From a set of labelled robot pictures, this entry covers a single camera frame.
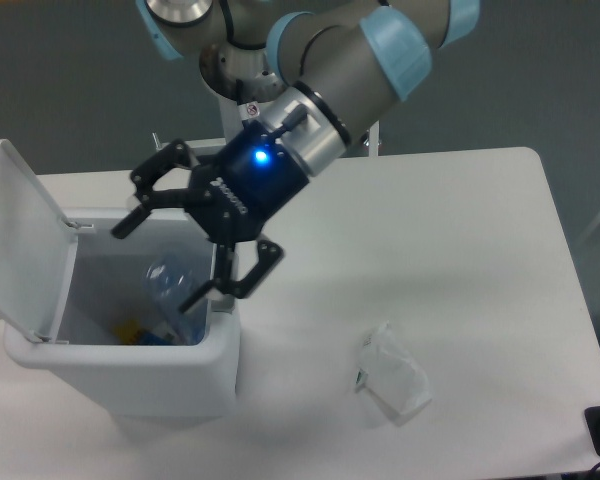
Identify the white trash can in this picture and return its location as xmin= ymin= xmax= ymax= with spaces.
xmin=3 ymin=208 xmax=241 ymax=418

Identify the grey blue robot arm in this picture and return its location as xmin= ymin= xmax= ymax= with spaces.
xmin=112 ymin=1 xmax=480 ymax=313

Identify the white trash can lid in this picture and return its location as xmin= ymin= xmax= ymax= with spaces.
xmin=0 ymin=139 xmax=96 ymax=343

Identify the clear plastic water bottle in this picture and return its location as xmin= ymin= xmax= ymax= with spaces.
xmin=143 ymin=244 xmax=209 ymax=346

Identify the yellow trash item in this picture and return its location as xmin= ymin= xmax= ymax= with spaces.
xmin=112 ymin=319 xmax=144 ymax=345

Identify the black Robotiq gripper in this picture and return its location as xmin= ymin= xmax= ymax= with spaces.
xmin=111 ymin=122 xmax=308 ymax=314

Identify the white plastic bag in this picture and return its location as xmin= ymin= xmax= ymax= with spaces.
xmin=353 ymin=322 xmax=432 ymax=429

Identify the blue trash item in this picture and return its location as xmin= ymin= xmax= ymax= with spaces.
xmin=137 ymin=331 xmax=173 ymax=346

